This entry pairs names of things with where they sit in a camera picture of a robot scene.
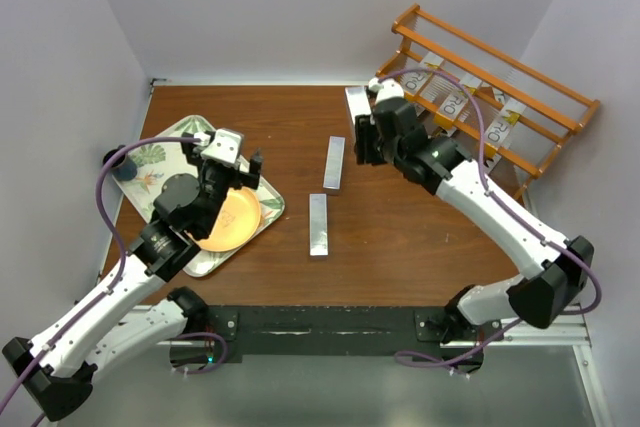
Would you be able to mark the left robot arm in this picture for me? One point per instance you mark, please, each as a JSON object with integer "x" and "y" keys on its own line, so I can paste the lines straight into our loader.
{"x": 59, "y": 366}

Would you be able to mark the aluminium frame rail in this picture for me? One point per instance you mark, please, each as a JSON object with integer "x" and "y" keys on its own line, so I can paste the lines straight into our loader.
{"x": 530, "y": 377}

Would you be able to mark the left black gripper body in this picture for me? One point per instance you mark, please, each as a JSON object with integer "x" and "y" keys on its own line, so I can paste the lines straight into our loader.
{"x": 217, "y": 181}

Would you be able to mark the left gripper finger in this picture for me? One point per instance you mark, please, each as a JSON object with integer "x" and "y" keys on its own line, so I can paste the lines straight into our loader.
{"x": 253, "y": 176}
{"x": 192, "y": 152}

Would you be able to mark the silver gold R&O toothpaste box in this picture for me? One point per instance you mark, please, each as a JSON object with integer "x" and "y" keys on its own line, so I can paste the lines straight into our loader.
{"x": 496, "y": 125}

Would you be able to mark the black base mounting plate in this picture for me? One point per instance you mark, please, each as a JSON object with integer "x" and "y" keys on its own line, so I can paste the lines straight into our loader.
{"x": 353, "y": 331}

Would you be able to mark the orange round plate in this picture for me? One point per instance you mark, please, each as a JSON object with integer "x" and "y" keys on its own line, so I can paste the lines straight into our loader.
{"x": 237, "y": 222}

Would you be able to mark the wooden tiered shelf rack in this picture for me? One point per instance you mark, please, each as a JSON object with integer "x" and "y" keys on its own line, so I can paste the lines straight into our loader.
{"x": 553, "y": 113}

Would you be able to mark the dark blue mug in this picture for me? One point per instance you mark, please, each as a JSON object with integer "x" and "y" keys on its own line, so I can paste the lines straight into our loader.
{"x": 123, "y": 168}

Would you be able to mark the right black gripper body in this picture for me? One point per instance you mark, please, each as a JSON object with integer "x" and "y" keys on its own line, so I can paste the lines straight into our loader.
{"x": 391, "y": 150}

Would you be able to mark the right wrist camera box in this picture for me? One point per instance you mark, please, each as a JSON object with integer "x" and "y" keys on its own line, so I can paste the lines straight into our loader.
{"x": 385, "y": 89}

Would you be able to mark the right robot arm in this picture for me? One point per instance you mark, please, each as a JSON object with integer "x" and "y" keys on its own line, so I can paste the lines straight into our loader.
{"x": 552, "y": 269}

